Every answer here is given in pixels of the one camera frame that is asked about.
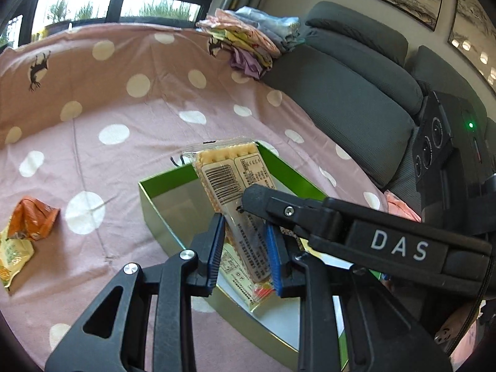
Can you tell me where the pile of folded clothes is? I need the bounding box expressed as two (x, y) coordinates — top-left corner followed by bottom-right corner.
(196, 7), (308, 81)

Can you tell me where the red-edged clear snack packet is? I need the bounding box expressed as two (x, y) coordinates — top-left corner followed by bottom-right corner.
(216, 240), (274, 313)

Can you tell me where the green cardboard box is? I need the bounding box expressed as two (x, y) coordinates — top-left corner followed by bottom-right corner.
(138, 141), (388, 371)

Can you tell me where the pink polka dot blanket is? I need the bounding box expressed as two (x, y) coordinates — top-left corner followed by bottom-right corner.
(0, 22), (424, 372)

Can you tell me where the orange snack bag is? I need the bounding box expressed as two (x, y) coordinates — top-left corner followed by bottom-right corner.
(8, 197), (61, 241)

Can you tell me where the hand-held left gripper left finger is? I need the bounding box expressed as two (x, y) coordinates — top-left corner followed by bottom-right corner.
(44, 213), (226, 372)

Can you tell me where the grey sofa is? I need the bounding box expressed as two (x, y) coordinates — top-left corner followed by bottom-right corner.
(261, 1), (496, 218)

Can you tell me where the yellow green snack bag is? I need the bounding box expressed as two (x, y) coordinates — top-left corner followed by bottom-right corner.
(0, 228), (36, 290)

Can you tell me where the long cracker packet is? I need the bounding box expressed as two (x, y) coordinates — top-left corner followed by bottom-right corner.
(182, 136), (280, 284)

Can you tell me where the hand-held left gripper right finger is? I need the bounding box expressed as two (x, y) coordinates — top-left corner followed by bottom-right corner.
(263, 223), (454, 372)

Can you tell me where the pink cloth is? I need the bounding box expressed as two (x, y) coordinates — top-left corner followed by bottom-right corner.
(383, 190), (422, 224)

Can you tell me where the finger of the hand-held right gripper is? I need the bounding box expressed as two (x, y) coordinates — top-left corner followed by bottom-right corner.
(240, 184), (351, 243)

